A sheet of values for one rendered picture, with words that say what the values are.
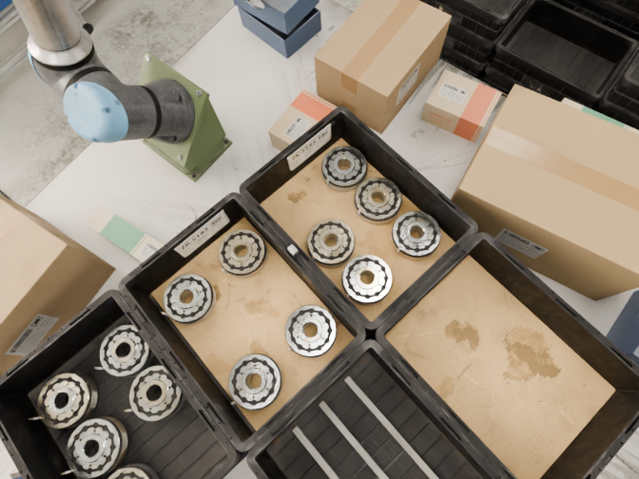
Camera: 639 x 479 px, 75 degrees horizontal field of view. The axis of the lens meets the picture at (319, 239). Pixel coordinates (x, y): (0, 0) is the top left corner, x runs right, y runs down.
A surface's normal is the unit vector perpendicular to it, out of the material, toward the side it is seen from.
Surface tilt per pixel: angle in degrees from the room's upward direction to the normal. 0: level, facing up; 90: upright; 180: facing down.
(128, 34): 0
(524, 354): 0
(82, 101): 45
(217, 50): 0
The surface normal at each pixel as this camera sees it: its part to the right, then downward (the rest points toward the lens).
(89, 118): -0.36, 0.36
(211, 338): -0.05, -0.33
